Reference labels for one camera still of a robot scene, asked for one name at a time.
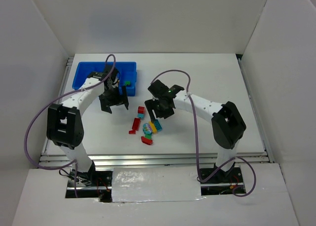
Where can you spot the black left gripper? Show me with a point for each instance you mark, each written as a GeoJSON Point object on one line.
{"type": "Point", "coordinates": [113, 100]}

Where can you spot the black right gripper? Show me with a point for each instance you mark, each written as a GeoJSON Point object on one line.
{"type": "Point", "coordinates": [159, 110]}

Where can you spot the red long brick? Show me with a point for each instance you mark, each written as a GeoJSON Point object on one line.
{"type": "Point", "coordinates": [136, 124]}

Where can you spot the red curved brick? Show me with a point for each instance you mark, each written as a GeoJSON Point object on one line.
{"type": "Point", "coordinates": [146, 141]}

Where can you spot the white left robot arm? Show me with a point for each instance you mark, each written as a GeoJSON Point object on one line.
{"type": "Point", "coordinates": [64, 120]}

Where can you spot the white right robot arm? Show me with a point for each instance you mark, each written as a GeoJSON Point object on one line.
{"type": "Point", "coordinates": [228, 126]}

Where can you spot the cyan studded brick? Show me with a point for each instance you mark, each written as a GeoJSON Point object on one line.
{"type": "Point", "coordinates": [157, 125]}

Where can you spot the printed cyan round tile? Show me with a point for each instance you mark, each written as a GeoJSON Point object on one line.
{"type": "Point", "coordinates": [147, 129]}

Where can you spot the yellow long brick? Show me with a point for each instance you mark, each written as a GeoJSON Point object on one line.
{"type": "Point", "coordinates": [154, 130]}

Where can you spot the silver foil tape sheet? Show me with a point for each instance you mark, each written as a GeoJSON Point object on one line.
{"type": "Point", "coordinates": [155, 184]}

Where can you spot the aluminium rail frame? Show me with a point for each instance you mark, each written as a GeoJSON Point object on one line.
{"type": "Point", "coordinates": [108, 161]}

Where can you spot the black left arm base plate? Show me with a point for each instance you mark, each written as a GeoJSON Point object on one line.
{"type": "Point", "coordinates": [100, 187]}

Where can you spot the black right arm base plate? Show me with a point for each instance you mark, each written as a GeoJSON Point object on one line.
{"type": "Point", "coordinates": [232, 177]}

